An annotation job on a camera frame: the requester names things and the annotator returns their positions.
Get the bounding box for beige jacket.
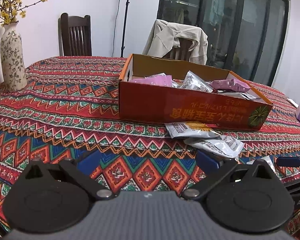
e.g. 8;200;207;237
142;19;208;65

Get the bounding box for floral ceramic vase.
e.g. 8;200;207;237
0;22;27;92

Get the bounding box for studio light on stand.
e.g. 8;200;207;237
111;0;130;58

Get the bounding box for purple snack packet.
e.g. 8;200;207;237
210;79;250;93
129;73;172;87

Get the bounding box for white grey snack packet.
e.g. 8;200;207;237
184;135;244;159

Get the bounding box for patterned red tablecloth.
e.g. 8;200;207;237
0;56;300;239

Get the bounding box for white cracker packet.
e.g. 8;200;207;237
165;121;221;138

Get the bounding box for orange cardboard box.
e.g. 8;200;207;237
119;54;273;130

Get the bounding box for silver snack packet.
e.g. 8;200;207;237
179;70;213;93

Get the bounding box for black framed glass doors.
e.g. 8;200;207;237
157;0;289;86

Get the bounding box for dark wooden chair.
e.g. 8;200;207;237
60;12;92;56

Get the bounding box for chair with beige jacket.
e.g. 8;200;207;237
164;38;192;61

